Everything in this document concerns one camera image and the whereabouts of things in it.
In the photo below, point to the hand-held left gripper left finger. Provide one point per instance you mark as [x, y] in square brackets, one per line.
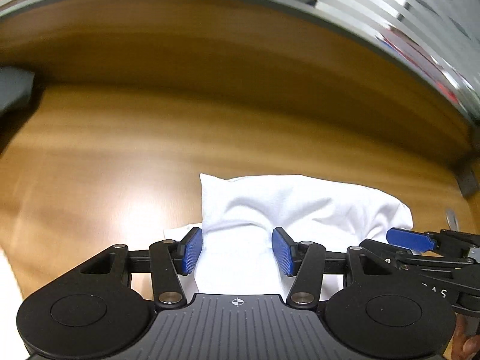
[192, 251]

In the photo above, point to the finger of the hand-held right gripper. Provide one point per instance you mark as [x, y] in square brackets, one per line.
[408, 238]
[390, 253]

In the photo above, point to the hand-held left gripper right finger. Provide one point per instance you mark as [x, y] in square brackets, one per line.
[284, 251]

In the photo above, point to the white dress shirt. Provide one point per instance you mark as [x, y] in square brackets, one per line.
[300, 202]

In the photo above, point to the person's right hand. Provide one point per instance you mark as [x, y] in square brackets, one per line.
[468, 343]

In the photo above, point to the colourful printed papers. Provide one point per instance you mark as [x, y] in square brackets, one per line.
[423, 60]

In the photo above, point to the crumpled white shirt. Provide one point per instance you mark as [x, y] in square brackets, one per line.
[7, 307]

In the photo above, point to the striped glass desk partition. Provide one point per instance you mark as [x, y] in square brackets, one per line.
[225, 45]

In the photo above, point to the dark grey garment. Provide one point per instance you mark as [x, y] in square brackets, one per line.
[15, 86]

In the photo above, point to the black partition bracket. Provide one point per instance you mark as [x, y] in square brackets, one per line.
[465, 182]

